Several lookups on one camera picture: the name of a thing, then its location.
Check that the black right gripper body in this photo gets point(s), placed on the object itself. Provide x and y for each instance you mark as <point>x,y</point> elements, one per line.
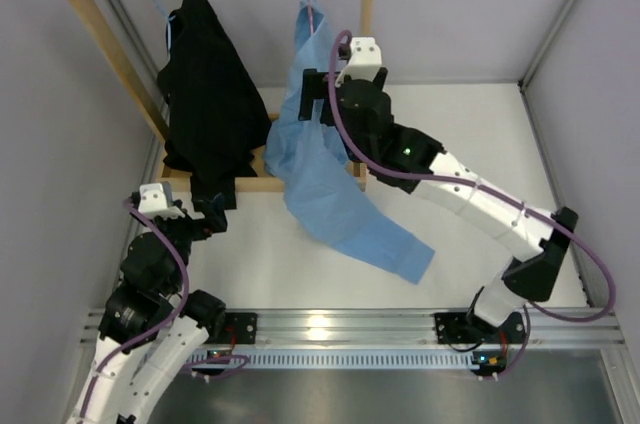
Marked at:
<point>379,80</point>

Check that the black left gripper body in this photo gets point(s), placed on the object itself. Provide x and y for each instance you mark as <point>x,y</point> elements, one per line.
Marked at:
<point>183,231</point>

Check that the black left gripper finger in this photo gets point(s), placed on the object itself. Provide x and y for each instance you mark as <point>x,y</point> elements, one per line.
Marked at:
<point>209,206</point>
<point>216,220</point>

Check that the light blue shirt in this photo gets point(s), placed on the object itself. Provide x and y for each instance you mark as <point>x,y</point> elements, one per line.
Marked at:
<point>310,158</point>

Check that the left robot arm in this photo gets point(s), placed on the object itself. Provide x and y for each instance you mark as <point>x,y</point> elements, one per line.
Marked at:
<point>153,320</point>

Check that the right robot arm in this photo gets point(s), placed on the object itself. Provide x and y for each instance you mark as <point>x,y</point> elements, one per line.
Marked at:
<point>408,159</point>

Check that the black shirt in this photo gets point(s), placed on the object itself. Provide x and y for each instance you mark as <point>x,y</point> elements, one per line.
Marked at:
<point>217,117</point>

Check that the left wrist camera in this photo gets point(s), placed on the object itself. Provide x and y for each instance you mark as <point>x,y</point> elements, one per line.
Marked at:
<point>156,201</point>

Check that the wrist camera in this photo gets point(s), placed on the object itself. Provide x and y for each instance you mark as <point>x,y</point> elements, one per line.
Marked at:
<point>156,201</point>
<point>363,60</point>

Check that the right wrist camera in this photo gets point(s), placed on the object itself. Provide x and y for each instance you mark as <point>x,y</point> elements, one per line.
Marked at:
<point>363,60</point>

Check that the perforated cable duct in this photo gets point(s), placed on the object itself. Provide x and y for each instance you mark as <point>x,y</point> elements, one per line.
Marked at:
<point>406,359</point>

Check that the blue wire hanger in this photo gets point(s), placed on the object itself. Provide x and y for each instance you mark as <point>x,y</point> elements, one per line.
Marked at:
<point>168,18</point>

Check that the aluminium mounting rail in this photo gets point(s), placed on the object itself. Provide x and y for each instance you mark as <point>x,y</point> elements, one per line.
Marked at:
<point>407,328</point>

